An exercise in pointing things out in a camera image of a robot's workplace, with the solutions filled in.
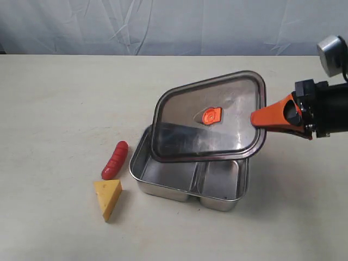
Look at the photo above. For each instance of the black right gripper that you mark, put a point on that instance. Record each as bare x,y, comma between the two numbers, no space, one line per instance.
323,110

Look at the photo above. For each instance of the dark transparent lunch box lid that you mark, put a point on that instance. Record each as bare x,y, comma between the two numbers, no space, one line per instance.
209,120

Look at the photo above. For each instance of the red toy sausage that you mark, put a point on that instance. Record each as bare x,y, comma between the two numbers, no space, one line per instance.
116,161

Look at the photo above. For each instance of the yellow toy cheese wedge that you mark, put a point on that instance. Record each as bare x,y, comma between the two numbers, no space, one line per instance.
108,193

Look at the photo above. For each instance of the steel two-compartment lunch box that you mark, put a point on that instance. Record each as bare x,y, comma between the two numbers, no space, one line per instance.
218,185

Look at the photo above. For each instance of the blue-grey backdrop cloth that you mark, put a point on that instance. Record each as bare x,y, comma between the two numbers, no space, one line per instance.
169,27

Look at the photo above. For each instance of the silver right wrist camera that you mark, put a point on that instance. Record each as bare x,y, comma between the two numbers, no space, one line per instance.
332,53

